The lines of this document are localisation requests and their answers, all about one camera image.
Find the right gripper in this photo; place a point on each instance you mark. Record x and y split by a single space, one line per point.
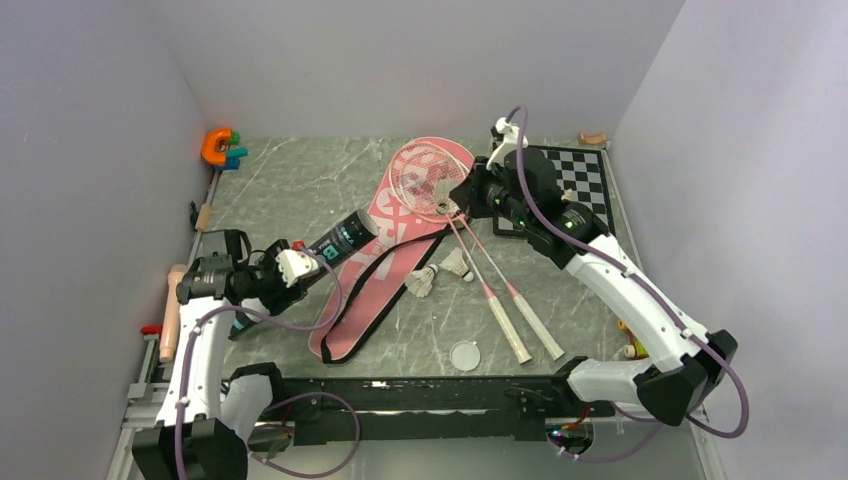
468 194

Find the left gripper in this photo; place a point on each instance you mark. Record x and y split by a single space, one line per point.
277 301

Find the white shuttlecock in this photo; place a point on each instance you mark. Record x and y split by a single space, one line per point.
420 282
455 263
443 203

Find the black shuttlecock tube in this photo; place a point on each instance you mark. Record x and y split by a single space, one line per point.
344 239

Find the clear tube lid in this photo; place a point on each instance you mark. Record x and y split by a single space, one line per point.
465 356

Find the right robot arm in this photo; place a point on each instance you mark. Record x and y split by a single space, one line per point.
685 361

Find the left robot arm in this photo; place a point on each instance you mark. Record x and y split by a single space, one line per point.
199 431

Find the pink badminton racket lower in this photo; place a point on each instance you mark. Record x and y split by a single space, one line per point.
412 182

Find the pink badminton racket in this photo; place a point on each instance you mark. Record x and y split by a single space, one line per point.
430 151
412 182

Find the pink badminton racket upper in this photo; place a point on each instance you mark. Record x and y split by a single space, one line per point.
430 151

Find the pink racket bag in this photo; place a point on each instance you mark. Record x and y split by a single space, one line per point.
372 279

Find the red clamp knob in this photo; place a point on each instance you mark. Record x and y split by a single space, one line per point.
151 330

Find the beige toy microphone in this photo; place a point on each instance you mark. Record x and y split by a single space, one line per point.
171 321

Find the teal blue toy block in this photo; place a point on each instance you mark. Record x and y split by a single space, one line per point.
234 152

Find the black white chessboard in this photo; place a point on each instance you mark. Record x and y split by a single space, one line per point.
582 170

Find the orange C-shaped toy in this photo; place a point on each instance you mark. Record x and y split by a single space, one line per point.
215 146

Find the small wooden arch block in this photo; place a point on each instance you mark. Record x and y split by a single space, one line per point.
597 140

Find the colourful toy brick stack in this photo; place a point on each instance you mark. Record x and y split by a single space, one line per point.
633 350

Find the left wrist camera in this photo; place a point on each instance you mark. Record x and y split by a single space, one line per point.
295 265

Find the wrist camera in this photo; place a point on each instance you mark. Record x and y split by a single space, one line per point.
295 265
506 138

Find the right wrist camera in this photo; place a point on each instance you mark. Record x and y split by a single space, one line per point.
506 138

